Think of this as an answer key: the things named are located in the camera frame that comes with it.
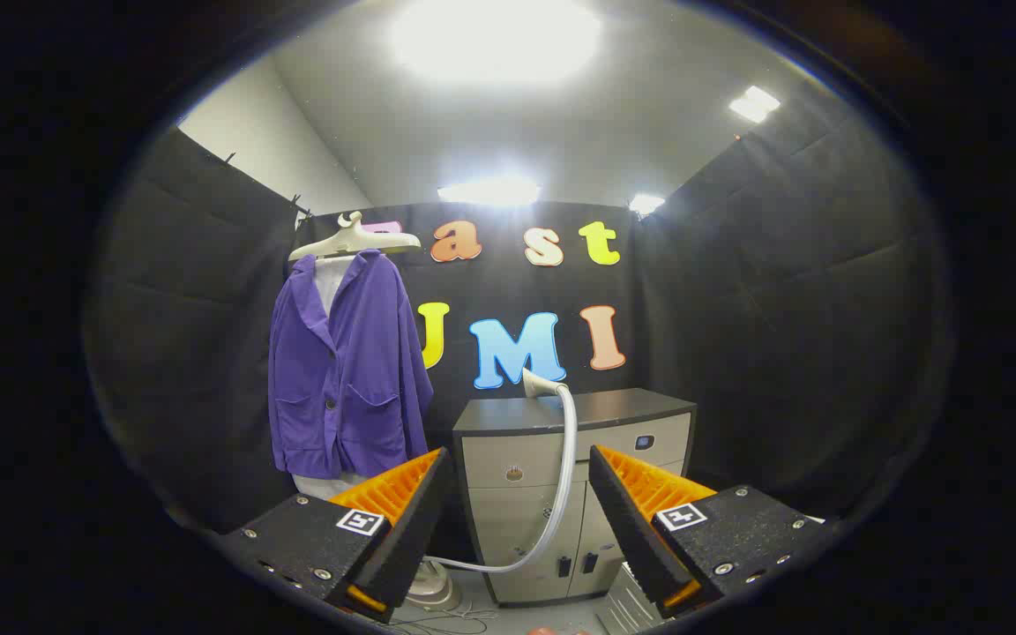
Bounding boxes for grey ribbed box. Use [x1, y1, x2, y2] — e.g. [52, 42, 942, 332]
[594, 560, 676, 635]

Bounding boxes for large round ceiling light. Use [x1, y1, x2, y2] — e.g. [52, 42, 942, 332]
[389, 0, 604, 87]

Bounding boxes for grey cabinet with dark top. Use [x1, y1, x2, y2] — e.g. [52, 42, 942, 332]
[452, 388, 699, 608]

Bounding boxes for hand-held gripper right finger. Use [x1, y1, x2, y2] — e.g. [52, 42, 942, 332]
[587, 444, 828, 620]

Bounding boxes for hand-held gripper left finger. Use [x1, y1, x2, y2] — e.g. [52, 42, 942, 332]
[224, 446, 456, 624]

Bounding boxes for cream plastic clothes hanger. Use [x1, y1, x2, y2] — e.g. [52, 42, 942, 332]
[288, 210, 422, 262]

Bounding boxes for square ceiling light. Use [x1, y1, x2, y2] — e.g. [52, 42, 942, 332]
[728, 85, 782, 124]

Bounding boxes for long ceiling light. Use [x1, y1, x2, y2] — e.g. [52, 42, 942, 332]
[436, 176, 542, 209]

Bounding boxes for thin floor cables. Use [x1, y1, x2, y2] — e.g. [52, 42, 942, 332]
[389, 604, 496, 635]

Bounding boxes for purple corduroy jacket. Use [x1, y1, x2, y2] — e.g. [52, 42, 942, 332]
[267, 249, 435, 481]

